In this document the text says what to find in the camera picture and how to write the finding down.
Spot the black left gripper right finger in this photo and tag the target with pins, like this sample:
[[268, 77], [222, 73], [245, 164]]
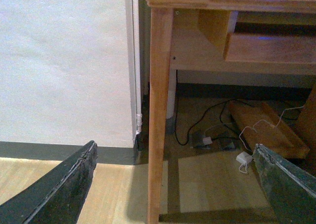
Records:
[[290, 190]]

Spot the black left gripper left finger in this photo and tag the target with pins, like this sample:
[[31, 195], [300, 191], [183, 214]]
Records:
[[58, 196]]

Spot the wooden keyboard drawer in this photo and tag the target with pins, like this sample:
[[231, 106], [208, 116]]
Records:
[[270, 49]]

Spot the white power adapter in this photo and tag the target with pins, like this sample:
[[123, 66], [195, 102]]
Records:
[[244, 158]]

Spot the wooden board under desk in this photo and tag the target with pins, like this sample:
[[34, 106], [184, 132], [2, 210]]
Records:
[[262, 125]]

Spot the power strip on floor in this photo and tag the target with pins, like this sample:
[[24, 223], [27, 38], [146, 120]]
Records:
[[223, 141]]

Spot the wooden desk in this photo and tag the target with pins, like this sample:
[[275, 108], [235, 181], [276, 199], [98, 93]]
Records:
[[162, 12]]

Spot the white wall pipe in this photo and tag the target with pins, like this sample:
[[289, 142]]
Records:
[[137, 70]]

